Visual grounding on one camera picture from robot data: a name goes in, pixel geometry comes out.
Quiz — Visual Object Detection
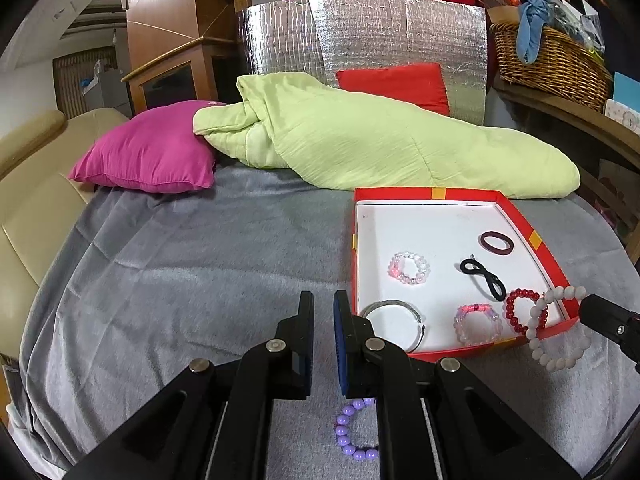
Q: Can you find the white bead bracelet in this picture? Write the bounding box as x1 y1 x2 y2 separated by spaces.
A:
524 285 592 373

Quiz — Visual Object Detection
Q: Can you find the purple bead bracelet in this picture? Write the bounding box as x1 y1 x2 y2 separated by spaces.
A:
333 396 381 463

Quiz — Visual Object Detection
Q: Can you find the silver metal bangle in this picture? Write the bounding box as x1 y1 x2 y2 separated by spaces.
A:
359 299 426 353

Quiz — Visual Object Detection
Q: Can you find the red bead bracelet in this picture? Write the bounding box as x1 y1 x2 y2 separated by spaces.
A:
503 287 550 336

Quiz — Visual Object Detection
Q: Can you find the pink clear bead bracelet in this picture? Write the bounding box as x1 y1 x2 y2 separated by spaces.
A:
452 302 504 347

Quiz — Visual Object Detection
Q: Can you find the black hair tie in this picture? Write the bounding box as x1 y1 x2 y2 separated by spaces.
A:
458 254 508 302

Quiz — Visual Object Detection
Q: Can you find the small pink crystal bracelet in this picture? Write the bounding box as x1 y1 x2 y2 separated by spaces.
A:
387 250 432 286

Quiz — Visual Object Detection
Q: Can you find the dark maroon bangle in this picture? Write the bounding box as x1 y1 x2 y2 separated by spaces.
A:
478 231 514 256

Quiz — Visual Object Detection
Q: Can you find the red shallow box tray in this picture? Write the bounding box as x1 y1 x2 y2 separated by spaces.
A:
352 188 578 362

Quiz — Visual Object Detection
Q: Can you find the wooden side table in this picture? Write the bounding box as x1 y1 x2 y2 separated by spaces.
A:
494 77 639 263

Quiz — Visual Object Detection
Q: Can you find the blue cardboard box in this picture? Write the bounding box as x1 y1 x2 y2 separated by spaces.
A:
604 72 640 136

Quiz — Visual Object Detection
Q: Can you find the wicker basket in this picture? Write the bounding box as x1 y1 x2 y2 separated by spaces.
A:
490 23 613 112

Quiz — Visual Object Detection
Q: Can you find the magenta pillow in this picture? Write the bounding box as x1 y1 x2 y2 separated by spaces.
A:
68 101 215 194

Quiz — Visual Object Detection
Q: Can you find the beige leather sofa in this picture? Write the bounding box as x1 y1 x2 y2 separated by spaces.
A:
0 108 127 358

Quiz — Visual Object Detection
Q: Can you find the light green duvet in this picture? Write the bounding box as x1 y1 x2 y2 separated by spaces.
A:
193 72 580 200

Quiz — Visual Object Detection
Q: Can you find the red cushion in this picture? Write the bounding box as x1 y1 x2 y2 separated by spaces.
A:
336 63 450 116

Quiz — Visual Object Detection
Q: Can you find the blue cloth in basket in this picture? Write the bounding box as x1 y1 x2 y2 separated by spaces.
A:
515 0 550 65

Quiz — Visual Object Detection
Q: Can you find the wooden cabinet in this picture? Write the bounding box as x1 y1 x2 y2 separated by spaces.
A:
124 0 236 114

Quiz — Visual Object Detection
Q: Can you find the silver foil insulation panel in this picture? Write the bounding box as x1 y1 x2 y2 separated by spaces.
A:
239 0 488 125

